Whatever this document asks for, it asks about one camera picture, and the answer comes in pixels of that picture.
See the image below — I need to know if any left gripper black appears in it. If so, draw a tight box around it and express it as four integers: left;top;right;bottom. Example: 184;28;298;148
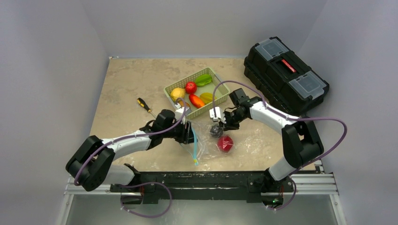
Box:
162;118;197;144

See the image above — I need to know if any clear zip top bag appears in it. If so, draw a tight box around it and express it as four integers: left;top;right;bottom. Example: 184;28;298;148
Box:
180;121;236;166

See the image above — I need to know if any dark purple fake fruit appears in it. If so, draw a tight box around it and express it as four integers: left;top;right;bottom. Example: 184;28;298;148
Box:
209;125;223;138

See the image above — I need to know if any orange fake carrot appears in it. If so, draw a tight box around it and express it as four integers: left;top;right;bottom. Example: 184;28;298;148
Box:
189;94;206;108

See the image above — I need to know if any red fake apple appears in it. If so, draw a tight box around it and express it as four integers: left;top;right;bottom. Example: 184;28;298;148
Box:
217;135;234;153

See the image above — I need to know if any yellow fake pepper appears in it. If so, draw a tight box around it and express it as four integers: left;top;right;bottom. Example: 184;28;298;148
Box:
199;92;213;105

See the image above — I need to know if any yellow fake lemon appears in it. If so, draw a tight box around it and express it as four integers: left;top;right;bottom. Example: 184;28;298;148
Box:
170;88;185;102

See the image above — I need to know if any red fake tomato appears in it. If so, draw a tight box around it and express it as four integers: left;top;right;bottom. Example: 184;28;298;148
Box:
185;82;198;95

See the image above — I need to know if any green fake lime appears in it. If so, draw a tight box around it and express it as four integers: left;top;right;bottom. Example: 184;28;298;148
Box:
194;74;213;87

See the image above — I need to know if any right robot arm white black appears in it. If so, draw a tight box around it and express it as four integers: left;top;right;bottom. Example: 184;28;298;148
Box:
209;89;324;191

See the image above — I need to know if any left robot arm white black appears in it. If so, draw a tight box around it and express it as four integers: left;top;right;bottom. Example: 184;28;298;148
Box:
65;109;198;192

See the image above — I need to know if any green plastic basket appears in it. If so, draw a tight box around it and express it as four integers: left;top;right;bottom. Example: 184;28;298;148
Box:
164;67;230;119

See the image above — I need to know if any black toolbox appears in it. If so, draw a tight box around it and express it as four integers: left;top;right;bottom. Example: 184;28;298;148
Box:
244;37;329;116

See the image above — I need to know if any yellow black screwdriver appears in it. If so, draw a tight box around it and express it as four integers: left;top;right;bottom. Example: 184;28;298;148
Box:
137;97;156;119

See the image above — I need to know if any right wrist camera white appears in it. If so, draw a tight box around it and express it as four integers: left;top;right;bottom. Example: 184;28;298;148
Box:
209;107;225;123

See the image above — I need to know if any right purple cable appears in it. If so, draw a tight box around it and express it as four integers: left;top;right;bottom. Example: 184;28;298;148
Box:
212;81;348;212

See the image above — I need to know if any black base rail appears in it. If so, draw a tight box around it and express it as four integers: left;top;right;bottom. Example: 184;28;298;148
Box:
110;169;295;206

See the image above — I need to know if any aluminium frame rail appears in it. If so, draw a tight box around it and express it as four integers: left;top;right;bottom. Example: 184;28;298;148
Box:
56;162;346;225

